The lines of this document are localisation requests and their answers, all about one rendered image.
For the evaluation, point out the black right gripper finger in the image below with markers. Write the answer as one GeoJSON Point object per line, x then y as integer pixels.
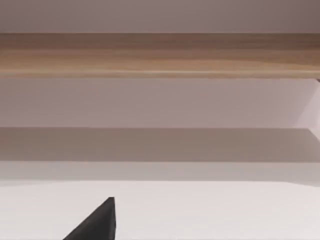
{"type": "Point", "coordinates": [100, 222]}

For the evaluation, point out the wooden shelf board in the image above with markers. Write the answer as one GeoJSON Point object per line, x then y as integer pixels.
{"type": "Point", "coordinates": [160, 55]}

